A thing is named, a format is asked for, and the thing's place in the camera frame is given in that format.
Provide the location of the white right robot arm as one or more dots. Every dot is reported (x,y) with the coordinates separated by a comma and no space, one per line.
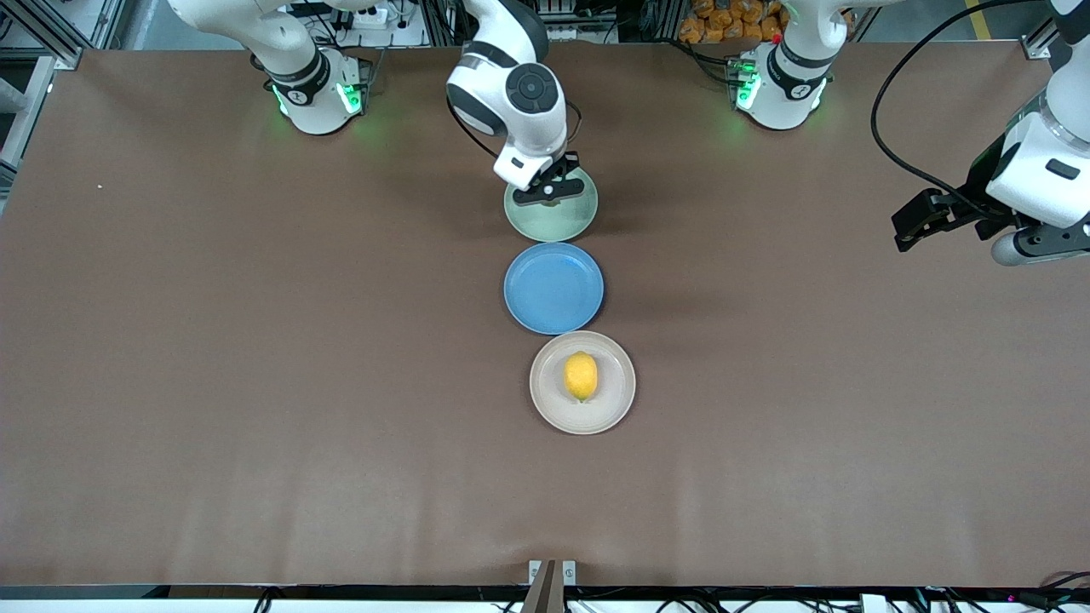
(532,89)

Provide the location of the black equipment rack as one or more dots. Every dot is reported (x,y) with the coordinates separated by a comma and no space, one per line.
(596,17)

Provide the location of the aluminium frame rail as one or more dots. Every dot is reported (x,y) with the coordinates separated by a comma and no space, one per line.
(1041,38)
(30,102)

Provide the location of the blue plate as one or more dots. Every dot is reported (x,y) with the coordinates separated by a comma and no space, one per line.
(553,288)

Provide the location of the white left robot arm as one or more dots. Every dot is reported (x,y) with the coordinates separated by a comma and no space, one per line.
(779,94)

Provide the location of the white power strip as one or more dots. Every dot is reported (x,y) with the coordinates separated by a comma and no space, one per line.
(366,14)

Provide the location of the pale green plate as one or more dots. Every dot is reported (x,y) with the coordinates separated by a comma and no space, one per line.
(553,223)

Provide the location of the beige plate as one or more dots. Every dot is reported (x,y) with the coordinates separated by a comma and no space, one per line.
(617,392)

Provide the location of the yellow lemon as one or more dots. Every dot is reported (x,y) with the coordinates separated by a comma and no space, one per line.
(581,376)

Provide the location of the bag of oranges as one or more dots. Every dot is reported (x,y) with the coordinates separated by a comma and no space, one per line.
(724,21)

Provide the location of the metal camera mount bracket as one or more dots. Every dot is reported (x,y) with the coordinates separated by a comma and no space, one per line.
(551,587)

